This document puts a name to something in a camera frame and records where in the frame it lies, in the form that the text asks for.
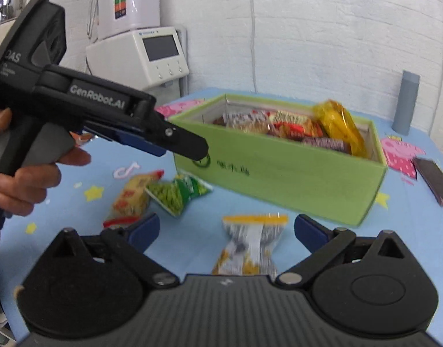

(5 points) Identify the orange red snack packet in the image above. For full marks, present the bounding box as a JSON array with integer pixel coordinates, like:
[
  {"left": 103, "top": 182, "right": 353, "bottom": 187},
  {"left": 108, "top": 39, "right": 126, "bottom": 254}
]
[{"left": 102, "top": 170, "right": 164, "bottom": 229}]

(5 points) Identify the green pea snack packet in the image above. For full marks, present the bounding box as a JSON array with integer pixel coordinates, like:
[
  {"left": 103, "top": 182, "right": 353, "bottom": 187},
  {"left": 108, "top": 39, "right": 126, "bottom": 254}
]
[{"left": 145, "top": 172, "right": 213, "bottom": 217}]

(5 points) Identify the yellow topped clear packet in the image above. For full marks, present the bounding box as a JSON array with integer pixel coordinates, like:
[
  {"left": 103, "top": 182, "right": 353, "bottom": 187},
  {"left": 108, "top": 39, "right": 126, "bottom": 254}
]
[{"left": 212, "top": 213, "right": 289, "bottom": 280}]

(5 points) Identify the large yellow snack bag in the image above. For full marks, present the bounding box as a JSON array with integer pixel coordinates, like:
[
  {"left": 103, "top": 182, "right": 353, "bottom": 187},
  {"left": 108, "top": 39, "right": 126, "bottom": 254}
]
[{"left": 312, "top": 99, "right": 370, "bottom": 159}]

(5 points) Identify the orange noodle snack packet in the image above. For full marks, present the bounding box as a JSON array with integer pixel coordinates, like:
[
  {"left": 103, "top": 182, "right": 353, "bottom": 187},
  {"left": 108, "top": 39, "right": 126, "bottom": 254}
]
[{"left": 267, "top": 110, "right": 326, "bottom": 141}]

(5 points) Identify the brown transparent snack packet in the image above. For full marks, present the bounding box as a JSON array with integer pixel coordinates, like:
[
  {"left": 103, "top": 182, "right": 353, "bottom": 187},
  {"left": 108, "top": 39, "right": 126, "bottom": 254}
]
[{"left": 212, "top": 110, "right": 274, "bottom": 135}]

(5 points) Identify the dark red snack packet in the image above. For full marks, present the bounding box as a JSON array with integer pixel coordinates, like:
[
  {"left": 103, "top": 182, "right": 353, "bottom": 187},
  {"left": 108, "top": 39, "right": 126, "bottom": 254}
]
[{"left": 302, "top": 137, "right": 351, "bottom": 154}]

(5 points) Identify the person's left hand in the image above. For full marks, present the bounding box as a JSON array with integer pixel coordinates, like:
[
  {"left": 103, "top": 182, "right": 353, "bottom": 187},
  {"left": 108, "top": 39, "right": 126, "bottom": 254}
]
[{"left": 0, "top": 108, "right": 91, "bottom": 216}]

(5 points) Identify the blue cartoon tablecloth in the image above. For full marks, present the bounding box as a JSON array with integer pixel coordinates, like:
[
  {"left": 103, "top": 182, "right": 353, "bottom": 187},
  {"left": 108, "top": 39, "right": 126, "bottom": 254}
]
[{"left": 0, "top": 86, "right": 443, "bottom": 346}]

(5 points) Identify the white water dispenser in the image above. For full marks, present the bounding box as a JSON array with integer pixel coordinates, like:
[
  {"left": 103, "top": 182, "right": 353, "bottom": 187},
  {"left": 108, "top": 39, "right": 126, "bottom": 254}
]
[{"left": 86, "top": 27, "right": 189, "bottom": 91}]

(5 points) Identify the dark smartphone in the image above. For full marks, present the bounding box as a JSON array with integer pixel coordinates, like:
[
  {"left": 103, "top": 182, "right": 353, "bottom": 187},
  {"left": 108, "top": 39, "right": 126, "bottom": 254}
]
[{"left": 413, "top": 158, "right": 443, "bottom": 207}]

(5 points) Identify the green cardboard box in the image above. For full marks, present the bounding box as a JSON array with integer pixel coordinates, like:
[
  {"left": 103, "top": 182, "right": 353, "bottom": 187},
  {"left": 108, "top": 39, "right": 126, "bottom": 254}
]
[{"left": 170, "top": 93, "right": 387, "bottom": 226}]

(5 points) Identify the white water purifier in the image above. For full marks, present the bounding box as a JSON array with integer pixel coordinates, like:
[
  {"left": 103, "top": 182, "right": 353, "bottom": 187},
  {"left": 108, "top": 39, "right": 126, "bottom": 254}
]
[{"left": 87, "top": 0, "right": 160, "bottom": 42}]

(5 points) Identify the grey cylindrical bottle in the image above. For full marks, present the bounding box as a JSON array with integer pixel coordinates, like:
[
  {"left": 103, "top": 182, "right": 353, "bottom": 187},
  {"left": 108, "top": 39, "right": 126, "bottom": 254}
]
[{"left": 392, "top": 71, "right": 421, "bottom": 136}]

